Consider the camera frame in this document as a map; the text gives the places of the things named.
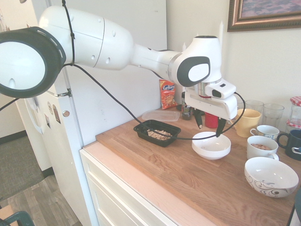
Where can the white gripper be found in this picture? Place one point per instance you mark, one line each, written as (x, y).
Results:
(207, 104)

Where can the plain white bowl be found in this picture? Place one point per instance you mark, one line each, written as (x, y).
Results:
(211, 153)

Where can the pile of cereal pieces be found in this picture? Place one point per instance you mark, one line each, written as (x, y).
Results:
(160, 134)

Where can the brown cereal pieces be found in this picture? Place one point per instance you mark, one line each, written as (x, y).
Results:
(261, 146)

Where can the red mug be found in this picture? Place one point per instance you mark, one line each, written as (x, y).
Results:
(210, 122)

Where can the spice jar with black lid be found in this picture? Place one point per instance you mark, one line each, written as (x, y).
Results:
(187, 115)

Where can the black candle holder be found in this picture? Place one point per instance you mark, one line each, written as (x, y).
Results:
(178, 107)

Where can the clear drinking glass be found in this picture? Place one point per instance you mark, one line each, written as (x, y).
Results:
(241, 104)
(274, 115)
(254, 106)

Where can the yellow mug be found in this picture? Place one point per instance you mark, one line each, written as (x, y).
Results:
(249, 124)

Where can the clear plastic container lid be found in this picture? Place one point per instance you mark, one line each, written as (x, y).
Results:
(160, 115)

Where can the orange snack bag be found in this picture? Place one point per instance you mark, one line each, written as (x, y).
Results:
(168, 94)

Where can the large white cup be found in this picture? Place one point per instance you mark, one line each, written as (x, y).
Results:
(258, 154)

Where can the small white mug blue trim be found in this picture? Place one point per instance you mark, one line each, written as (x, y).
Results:
(268, 134)

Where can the black plastic food container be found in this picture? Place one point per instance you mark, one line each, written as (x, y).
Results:
(138, 130)

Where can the short white taper candle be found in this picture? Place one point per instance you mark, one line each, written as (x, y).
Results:
(184, 46)

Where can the dark blue mug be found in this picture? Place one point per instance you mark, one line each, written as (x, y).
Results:
(289, 141)

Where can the short glass jar checked lid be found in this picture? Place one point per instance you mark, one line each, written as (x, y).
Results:
(294, 124)

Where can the tall glass jar checked lid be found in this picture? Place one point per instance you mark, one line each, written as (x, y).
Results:
(295, 110)

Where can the white bowl with swirl pattern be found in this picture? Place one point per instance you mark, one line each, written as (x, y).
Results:
(270, 188)

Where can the tall white taper candle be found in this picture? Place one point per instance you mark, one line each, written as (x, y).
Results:
(221, 29)

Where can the round silver fridge knob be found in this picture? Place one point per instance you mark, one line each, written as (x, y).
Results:
(66, 113)

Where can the brown rectangular fridge magnet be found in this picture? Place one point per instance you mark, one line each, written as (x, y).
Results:
(56, 114)

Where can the round fridge magnet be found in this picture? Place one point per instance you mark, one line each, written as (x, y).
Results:
(49, 107)

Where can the dark rectangular fridge magnet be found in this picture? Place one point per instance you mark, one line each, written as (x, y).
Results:
(47, 121)

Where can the dark green C-clamp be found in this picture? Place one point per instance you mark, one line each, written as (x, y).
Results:
(21, 215)

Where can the robot mounting table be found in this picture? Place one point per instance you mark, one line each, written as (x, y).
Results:
(5, 212)

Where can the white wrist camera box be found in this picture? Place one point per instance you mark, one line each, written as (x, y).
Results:
(221, 90)

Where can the framed wall picture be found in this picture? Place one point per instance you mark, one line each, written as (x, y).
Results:
(270, 11)

